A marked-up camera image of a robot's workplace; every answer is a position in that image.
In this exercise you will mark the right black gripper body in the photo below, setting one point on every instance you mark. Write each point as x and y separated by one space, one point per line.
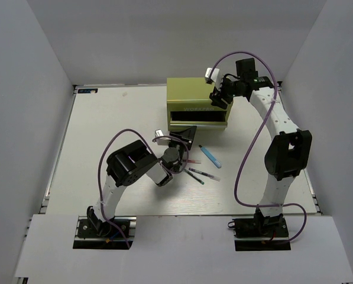
229 89

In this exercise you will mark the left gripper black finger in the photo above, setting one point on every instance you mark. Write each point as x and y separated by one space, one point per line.
192 136
182 135

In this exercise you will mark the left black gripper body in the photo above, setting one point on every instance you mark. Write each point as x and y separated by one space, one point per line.
177 145

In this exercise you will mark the red gel pen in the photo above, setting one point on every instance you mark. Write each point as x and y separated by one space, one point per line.
192 161

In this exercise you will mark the blue capped pen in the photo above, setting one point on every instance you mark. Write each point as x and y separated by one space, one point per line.
210 156

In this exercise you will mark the green ink refill pen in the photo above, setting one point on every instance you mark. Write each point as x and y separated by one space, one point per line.
194 176

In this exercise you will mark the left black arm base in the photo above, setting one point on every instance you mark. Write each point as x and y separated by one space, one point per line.
86 237

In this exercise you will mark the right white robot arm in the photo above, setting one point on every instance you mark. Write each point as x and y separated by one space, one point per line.
287 154

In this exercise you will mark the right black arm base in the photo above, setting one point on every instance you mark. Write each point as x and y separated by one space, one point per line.
248 237

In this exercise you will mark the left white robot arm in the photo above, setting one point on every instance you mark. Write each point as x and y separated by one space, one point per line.
123 167

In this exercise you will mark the green metal drawer cabinet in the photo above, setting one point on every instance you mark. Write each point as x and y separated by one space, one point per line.
190 94

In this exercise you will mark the left blue table label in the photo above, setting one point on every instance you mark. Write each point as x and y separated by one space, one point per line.
88 90

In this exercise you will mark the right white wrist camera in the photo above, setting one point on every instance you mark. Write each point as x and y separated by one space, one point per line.
213 76

